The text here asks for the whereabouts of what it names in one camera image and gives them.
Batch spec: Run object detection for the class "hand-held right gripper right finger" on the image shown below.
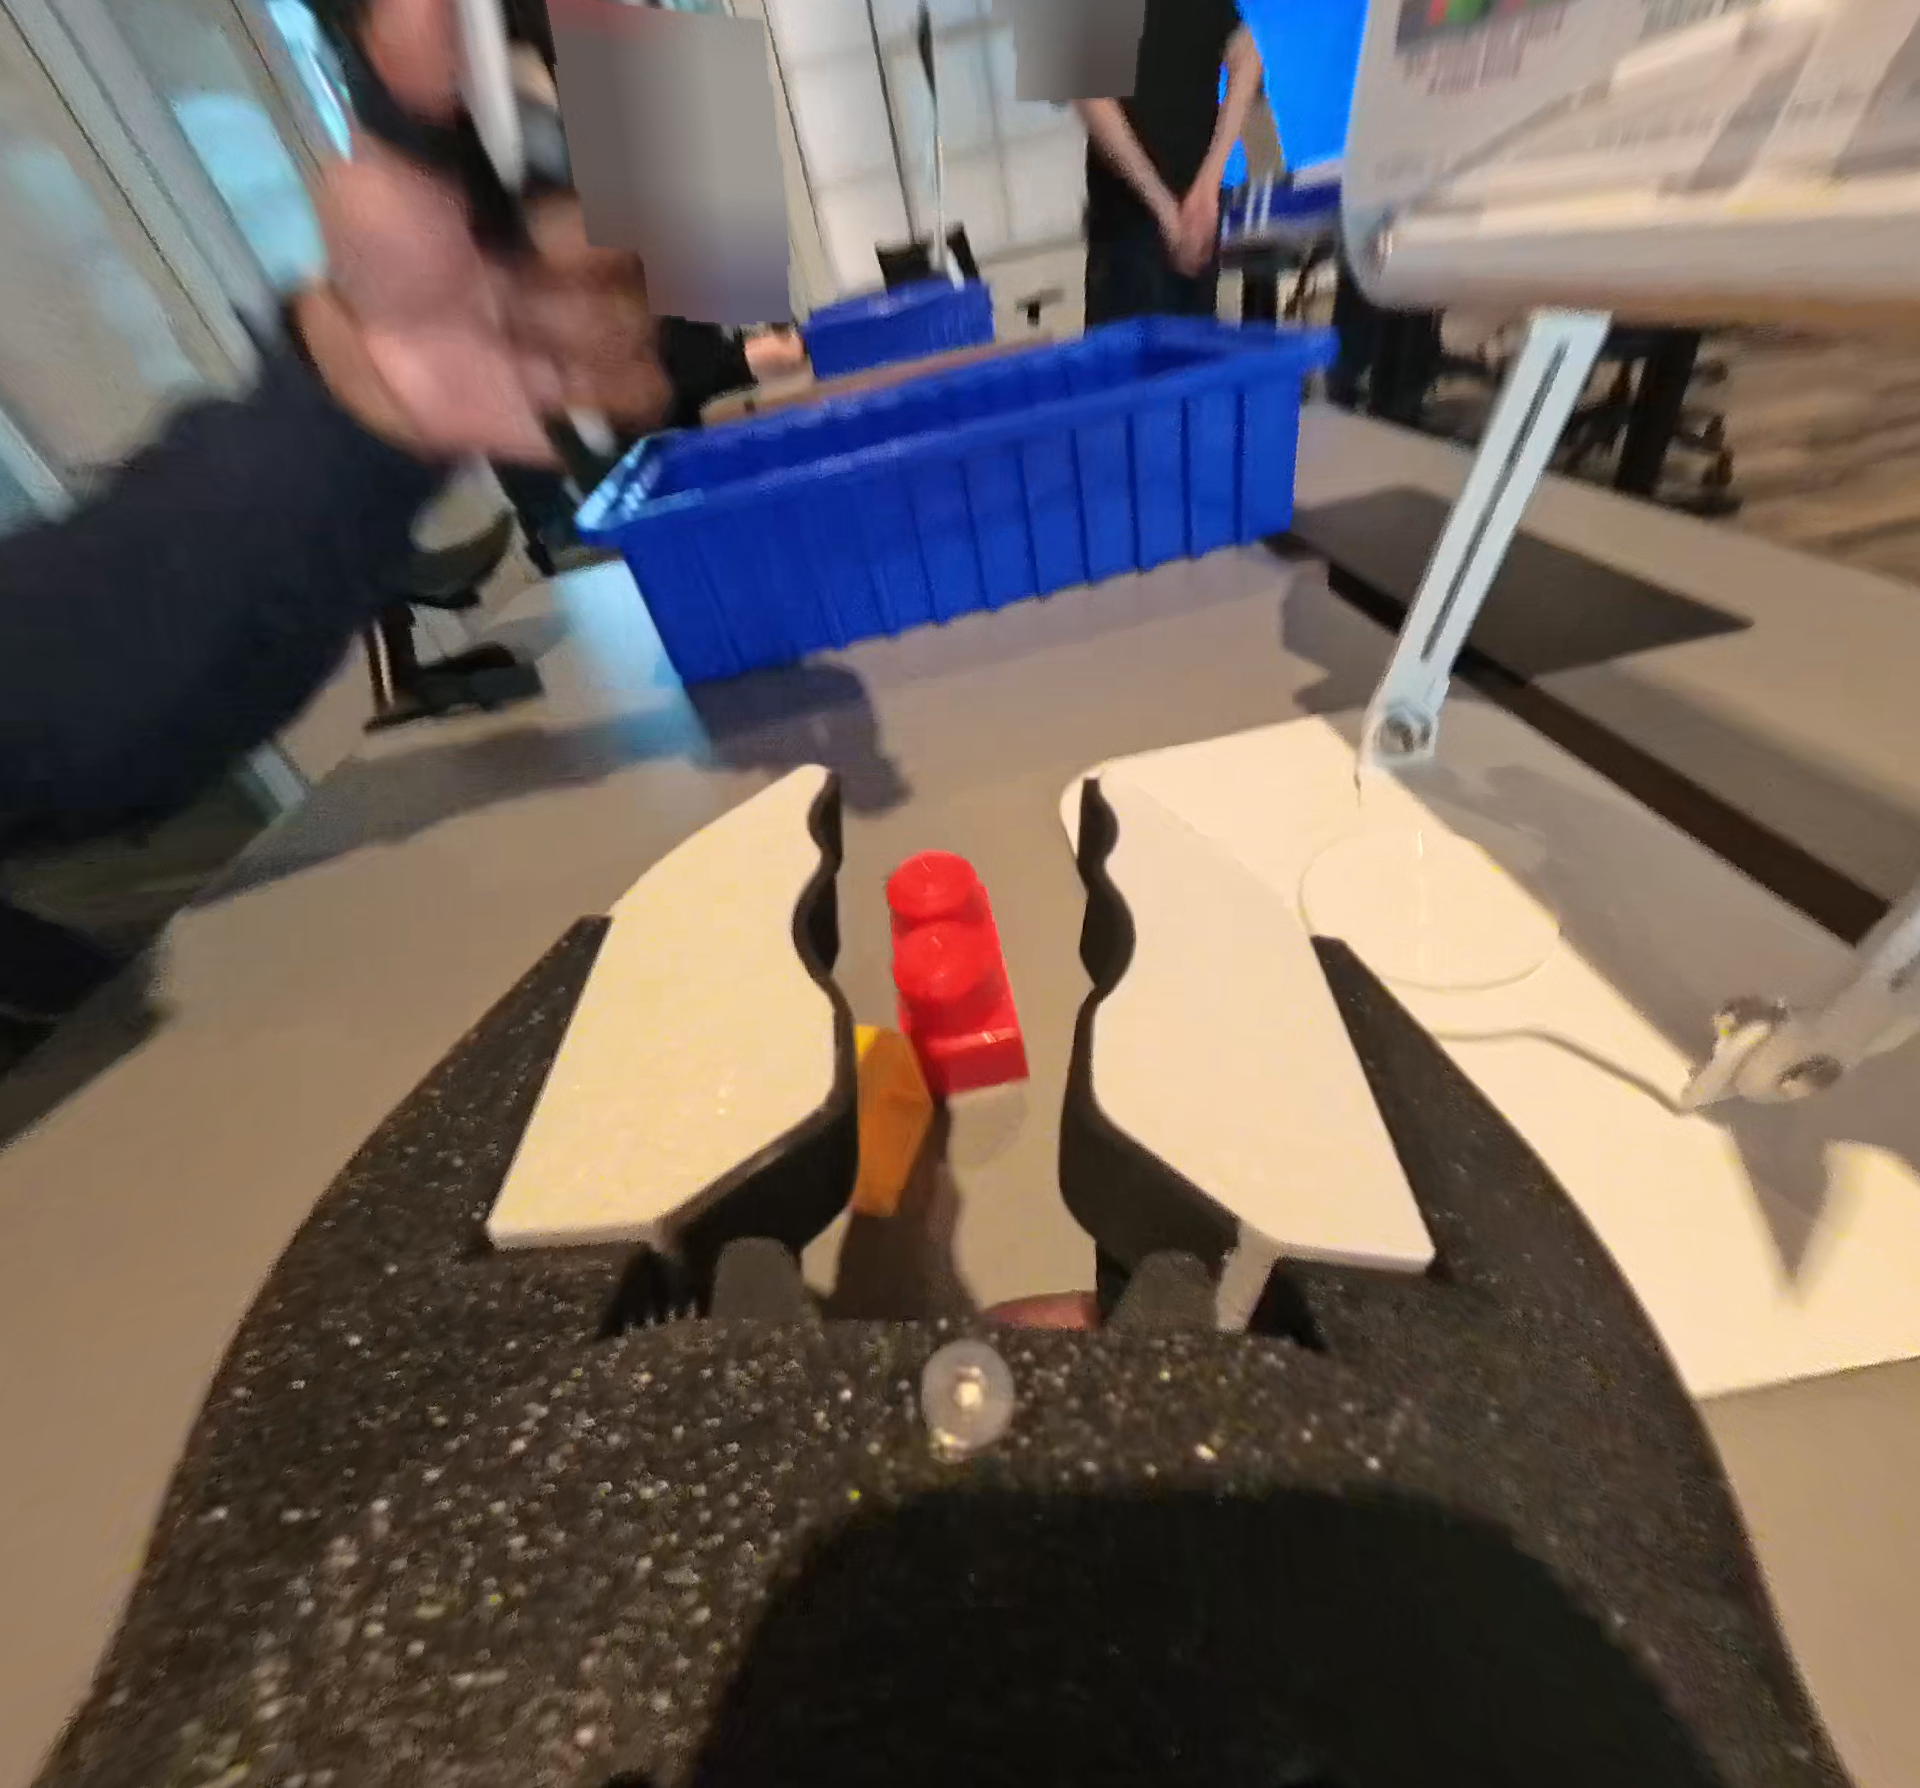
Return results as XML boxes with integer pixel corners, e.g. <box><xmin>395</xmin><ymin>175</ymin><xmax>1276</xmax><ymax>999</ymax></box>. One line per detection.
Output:
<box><xmin>1057</xmin><ymin>773</ymin><xmax>1437</xmax><ymax>1334</ymax></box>

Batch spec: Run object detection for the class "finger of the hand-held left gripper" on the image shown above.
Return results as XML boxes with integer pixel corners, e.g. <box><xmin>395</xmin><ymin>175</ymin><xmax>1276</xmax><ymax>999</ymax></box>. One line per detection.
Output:
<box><xmin>366</xmin><ymin>0</ymin><xmax>530</xmax><ymax>191</ymax></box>

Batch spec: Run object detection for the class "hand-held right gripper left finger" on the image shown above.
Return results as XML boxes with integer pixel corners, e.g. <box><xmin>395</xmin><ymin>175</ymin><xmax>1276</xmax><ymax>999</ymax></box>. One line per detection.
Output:
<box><xmin>485</xmin><ymin>764</ymin><xmax>855</xmax><ymax>1250</ymax></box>

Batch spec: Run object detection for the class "yellow single-stud mega block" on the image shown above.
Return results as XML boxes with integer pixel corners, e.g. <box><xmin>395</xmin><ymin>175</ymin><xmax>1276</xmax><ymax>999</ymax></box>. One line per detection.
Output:
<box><xmin>850</xmin><ymin>1025</ymin><xmax>938</xmax><ymax>1215</ymax></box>

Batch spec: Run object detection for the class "red two-stud mega block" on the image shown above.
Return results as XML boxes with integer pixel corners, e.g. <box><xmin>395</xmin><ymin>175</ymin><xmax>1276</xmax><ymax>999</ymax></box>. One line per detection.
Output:
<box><xmin>886</xmin><ymin>852</ymin><xmax>1032</xmax><ymax>1101</ymax></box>

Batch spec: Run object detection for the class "blue plastic bin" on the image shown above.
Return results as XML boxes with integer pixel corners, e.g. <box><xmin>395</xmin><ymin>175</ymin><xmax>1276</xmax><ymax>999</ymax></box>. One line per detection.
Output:
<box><xmin>802</xmin><ymin>276</ymin><xmax>994</xmax><ymax>379</ymax></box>
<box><xmin>576</xmin><ymin>316</ymin><xmax>1337</xmax><ymax>688</ymax></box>

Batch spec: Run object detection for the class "person's left hand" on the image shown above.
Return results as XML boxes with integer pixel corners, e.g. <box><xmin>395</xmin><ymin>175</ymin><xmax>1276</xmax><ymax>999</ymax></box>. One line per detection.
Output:
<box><xmin>293</xmin><ymin>0</ymin><xmax>671</xmax><ymax>471</ymax></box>

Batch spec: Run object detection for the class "black stool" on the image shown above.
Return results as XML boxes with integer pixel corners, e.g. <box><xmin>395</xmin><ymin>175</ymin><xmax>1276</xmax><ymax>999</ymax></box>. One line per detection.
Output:
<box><xmin>361</xmin><ymin>514</ymin><xmax>546</xmax><ymax>732</ymax></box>

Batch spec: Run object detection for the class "white framed glass door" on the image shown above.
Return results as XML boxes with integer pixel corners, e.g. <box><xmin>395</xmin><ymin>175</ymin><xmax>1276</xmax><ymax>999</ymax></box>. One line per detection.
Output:
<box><xmin>0</xmin><ymin>0</ymin><xmax>339</xmax><ymax>529</ymax></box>

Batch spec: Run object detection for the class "person's navy jacket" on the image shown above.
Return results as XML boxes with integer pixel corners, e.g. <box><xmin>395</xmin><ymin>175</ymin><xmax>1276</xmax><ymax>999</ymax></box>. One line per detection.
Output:
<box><xmin>0</xmin><ymin>768</ymin><xmax>278</xmax><ymax>1070</ymax></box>

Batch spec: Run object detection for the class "computer monitor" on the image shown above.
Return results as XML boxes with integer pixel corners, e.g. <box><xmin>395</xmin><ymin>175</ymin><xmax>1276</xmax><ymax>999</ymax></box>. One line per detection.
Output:
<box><xmin>1218</xmin><ymin>0</ymin><xmax>1376</xmax><ymax>191</ymax></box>

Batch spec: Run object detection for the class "white clip bar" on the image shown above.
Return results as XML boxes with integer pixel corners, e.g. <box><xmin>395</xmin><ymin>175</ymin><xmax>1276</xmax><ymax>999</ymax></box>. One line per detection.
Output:
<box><xmin>1354</xmin><ymin>186</ymin><xmax>1920</xmax><ymax>316</ymax></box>

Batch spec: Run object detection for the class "printed instruction sheet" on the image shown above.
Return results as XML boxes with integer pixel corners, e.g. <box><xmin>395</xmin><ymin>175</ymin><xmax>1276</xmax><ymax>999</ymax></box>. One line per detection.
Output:
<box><xmin>1393</xmin><ymin>0</ymin><xmax>1920</xmax><ymax>198</ymax></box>

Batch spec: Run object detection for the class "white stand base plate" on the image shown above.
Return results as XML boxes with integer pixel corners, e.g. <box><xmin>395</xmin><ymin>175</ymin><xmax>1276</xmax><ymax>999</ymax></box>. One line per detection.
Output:
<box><xmin>1060</xmin><ymin>716</ymin><xmax>1920</xmax><ymax>1401</ymax></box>

